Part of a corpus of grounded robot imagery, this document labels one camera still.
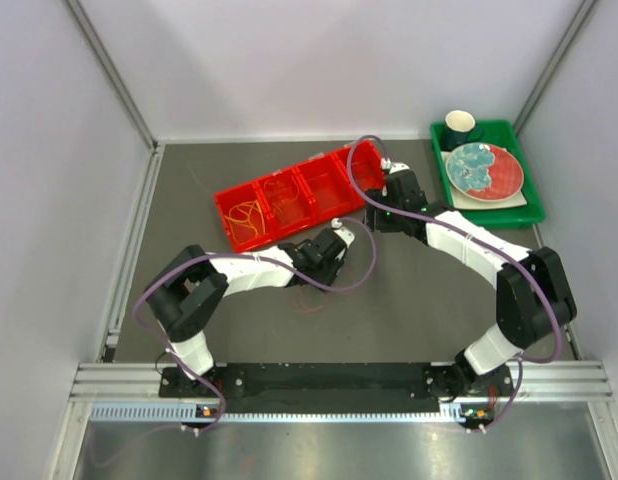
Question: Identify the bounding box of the yellow cable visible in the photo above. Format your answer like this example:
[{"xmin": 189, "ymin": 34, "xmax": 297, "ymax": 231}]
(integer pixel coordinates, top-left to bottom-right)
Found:
[{"xmin": 226, "ymin": 199, "xmax": 268, "ymax": 242}]

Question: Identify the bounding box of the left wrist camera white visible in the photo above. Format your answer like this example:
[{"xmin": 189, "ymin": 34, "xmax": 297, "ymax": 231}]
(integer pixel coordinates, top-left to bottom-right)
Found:
[{"xmin": 330, "ymin": 218, "xmax": 355, "ymax": 248}]

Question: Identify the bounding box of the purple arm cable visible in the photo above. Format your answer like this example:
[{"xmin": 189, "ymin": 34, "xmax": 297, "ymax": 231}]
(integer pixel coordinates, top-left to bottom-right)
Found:
[
  {"xmin": 346, "ymin": 134, "xmax": 563, "ymax": 432},
  {"xmin": 132, "ymin": 218, "xmax": 378, "ymax": 437}
]

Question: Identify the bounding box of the aluminium frame rail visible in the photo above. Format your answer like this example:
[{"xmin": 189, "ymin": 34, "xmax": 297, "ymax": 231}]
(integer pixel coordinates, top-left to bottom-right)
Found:
[{"xmin": 69, "ymin": 360, "xmax": 613, "ymax": 402}]

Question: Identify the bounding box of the white square plate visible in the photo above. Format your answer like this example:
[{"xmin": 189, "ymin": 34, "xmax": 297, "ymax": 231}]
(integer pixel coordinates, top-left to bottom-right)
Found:
[{"xmin": 442, "ymin": 149, "xmax": 529, "ymax": 211}]

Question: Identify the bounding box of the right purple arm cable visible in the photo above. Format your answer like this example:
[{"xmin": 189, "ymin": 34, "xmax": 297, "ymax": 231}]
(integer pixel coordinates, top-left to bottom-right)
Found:
[{"xmin": 346, "ymin": 134, "xmax": 563, "ymax": 432}]

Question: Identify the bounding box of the grey slotted cable duct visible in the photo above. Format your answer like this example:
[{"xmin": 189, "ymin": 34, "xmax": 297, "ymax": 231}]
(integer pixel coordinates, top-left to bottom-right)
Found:
[{"xmin": 90, "ymin": 403, "xmax": 490, "ymax": 422}]

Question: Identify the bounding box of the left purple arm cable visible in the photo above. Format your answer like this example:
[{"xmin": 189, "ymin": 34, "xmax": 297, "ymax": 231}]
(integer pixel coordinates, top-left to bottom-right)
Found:
[{"xmin": 132, "ymin": 218, "xmax": 378, "ymax": 437}]

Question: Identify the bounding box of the dark green white cup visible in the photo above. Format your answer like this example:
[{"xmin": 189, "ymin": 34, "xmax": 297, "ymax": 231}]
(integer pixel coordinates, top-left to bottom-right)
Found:
[{"xmin": 440, "ymin": 110, "xmax": 484, "ymax": 151}]

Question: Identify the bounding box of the red blue patterned plate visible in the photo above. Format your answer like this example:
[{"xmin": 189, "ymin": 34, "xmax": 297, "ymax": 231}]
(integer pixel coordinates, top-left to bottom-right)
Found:
[{"xmin": 444, "ymin": 142, "xmax": 525, "ymax": 201}]

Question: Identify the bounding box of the red four-compartment bin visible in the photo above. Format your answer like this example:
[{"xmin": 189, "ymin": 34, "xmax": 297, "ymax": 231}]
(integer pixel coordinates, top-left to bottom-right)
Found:
[{"xmin": 214, "ymin": 140, "xmax": 384, "ymax": 253}]

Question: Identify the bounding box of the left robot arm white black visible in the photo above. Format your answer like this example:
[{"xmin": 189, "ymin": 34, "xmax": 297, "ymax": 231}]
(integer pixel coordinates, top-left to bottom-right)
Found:
[{"xmin": 145, "ymin": 226, "xmax": 355, "ymax": 397}]

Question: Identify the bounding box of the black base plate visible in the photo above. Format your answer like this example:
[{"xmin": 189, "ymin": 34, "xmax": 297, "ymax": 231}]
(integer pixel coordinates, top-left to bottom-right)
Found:
[{"xmin": 158, "ymin": 362, "xmax": 515, "ymax": 414}]

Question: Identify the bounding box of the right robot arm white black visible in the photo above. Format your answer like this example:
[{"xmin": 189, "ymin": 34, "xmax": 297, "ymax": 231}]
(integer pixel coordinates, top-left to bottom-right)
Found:
[{"xmin": 364, "ymin": 168, "xmax": 577, "ymax": 396}]

